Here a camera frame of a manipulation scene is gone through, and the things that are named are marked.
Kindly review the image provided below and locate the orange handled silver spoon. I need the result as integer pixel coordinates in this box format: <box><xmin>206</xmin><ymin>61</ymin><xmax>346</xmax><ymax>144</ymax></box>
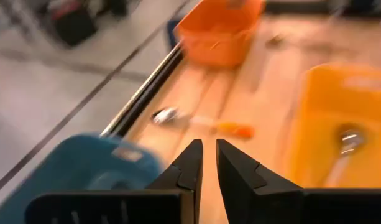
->
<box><xmin>151</xmin><ymin>106</ymin><xmax>255</xmax><ymax>140</ymax></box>

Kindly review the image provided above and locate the teal plastic bin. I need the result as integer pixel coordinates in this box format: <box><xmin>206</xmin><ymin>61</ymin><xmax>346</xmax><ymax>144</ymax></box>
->
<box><xmin>0</xmin><ymin>133</ymin><xmax>165</xmax><ymax>224</ymax></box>

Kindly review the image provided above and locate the yellow plastic bin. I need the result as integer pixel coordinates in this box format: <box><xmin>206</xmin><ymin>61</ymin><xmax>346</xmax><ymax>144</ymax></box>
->
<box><xmin>285</xmin><ymin>63</ymin><xmax>381</xmax><ymax>190</ymax></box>

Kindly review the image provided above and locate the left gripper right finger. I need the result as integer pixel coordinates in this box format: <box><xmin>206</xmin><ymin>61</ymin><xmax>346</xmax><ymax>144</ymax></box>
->
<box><xmin>216</xmin><ymin>138</ymin><xmax>381</xmax><ymax>224</ymax></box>

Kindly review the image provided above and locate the black aluminium frame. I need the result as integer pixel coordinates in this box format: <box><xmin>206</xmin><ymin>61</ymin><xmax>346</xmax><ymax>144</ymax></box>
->
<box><xmin>99</xmin><ymin>0</ymin><xmax>381</xmax><ymax>139</ymax></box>

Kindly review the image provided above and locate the orange plastic bin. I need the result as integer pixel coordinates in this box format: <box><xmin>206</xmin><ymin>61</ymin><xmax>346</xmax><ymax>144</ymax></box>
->
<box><xmin>173</xmin><ymin>0</ymin><xmax>266</xmax><ymax>68</ymax></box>

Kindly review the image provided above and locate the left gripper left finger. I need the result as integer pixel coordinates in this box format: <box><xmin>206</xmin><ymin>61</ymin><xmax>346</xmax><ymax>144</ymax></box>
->
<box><xmin>24</xmin><ymin>138</ymin><xmax>204</xmax><ymax>224</ymax></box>

